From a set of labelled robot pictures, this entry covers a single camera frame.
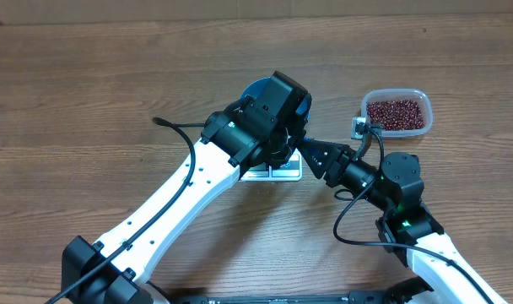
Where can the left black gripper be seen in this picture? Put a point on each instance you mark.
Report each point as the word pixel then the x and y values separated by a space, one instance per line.
pixel 297 125

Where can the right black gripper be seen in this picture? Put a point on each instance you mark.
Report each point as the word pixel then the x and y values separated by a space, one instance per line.
pixel 332 164

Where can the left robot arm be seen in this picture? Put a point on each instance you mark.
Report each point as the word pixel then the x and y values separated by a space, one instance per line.
pixel 263 128

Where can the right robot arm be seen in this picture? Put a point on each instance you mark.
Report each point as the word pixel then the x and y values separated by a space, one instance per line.
pixel 406 228

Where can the white digital kitchen scale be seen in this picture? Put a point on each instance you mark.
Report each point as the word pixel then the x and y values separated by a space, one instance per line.
pixel 291 171

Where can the blue metal bowl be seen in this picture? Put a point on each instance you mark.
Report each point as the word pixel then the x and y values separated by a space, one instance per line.
pixel 255 89

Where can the red beans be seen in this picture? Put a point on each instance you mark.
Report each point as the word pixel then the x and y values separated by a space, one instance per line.
pixel 396 115

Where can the clear plastic container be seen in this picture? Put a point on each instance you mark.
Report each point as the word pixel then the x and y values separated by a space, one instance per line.
pixel 402 94

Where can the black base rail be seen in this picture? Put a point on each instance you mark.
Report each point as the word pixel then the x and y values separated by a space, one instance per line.
pixel 298 297

